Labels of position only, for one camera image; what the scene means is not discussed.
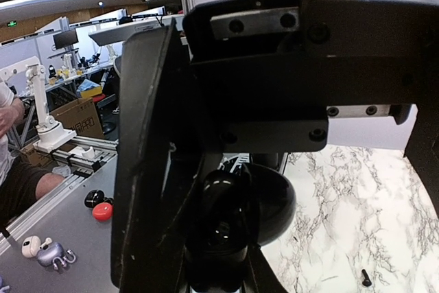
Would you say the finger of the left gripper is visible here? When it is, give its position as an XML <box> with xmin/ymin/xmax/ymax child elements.
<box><xmin>404</xmin><ymin>104</ymin><xmax>438</xmax><ymax>214</ymax></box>
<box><xmin>110</xmin><ymin>23</ymin><xmax>199</xmax><ymax>292</ymax></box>

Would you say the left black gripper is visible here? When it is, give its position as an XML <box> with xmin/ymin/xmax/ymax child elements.
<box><xmin>183</xmin><ymin>0</ymin><xmax>438</xmax><ymax>153</ymax></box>

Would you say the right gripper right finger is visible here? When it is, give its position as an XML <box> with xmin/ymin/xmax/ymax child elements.
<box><xmin>246</xmin><ymin>244</ymin><xmax>287</xmax><ymax>293</ymax></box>

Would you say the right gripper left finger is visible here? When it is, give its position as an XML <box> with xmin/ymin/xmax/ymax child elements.
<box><xmin>150</xmin><ymin>241</ymin><xmax>185</xmax><ymax>292</ymax></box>

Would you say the black round earbud case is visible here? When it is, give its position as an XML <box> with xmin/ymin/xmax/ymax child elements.
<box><xmin>185</xmin><ymin>163</ymin><xmax>296</xmax><ymax>292</ymax></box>

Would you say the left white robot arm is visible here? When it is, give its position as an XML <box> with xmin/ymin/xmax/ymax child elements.
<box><xmin>110</xmin><ymin>0</ymin><xmax>438</xmax><ymax>292</ymax></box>

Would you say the red earbud case set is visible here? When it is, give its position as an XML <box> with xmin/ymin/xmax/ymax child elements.
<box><xmin>84</xmin><ymin>189</ymin><xmax>114</xmax><ymax>222</ymax></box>

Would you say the cardboard box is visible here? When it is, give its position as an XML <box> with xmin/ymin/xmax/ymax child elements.
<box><xmin>50</xmin><ymin>98</ymin><xmax>104</xmax><ymax>139</ymax></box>

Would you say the black earbud near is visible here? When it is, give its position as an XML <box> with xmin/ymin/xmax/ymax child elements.
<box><xmin>361</xmin><ymin>269</ymin><xmax>372</xmax><ymax>288</ymax></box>

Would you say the seated person in black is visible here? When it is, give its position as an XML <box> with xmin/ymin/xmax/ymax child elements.
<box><xmin>0</xmin><ymin>82</ymin><xmax>66</xmax><ymax>225</ymax></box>

